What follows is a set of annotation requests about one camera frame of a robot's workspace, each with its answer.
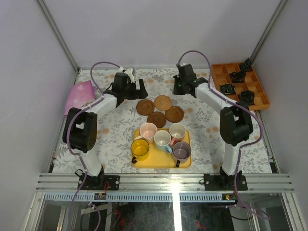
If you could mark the dark wooden coaster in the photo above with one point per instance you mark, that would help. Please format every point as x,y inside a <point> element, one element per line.
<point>145,107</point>

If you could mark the yellow mug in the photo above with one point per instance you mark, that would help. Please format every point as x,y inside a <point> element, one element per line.
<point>140,150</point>

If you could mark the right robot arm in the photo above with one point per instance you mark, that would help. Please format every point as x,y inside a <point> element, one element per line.
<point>235,121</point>

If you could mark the black item in box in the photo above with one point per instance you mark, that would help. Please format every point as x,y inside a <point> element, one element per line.
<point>238,77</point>
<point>247,96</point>
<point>227,89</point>

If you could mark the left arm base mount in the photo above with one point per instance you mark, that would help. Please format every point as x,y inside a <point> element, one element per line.
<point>101,182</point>

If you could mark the woven rattan coaster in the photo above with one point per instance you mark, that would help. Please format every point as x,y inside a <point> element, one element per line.
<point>162,102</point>

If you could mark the aluminium frame rail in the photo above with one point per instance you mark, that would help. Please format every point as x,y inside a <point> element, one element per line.
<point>129,182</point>

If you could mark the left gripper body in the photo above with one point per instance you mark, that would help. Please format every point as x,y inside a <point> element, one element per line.
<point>138,89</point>

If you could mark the light blue mug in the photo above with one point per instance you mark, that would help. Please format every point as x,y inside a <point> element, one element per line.
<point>162,140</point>

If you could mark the pink snowflake cloth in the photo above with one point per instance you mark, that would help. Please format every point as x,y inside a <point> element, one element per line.
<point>80,95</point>

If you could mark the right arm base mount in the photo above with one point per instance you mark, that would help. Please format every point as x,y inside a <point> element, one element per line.
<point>223,182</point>

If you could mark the purple mug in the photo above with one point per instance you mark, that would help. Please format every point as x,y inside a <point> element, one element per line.
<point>181,152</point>

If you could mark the orange compartment box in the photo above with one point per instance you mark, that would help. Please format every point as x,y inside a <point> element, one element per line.
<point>221,75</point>

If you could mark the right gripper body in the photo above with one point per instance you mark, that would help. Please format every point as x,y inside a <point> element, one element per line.
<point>179,88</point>

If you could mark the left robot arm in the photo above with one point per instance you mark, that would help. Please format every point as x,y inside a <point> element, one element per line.
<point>80,131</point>

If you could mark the light pink mug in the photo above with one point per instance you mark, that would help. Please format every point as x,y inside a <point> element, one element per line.
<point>147,132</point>

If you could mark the black item on box corner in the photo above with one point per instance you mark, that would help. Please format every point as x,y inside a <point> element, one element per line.
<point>246,65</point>

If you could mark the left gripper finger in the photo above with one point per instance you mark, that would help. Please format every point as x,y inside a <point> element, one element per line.
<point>132,95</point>
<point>142,93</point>

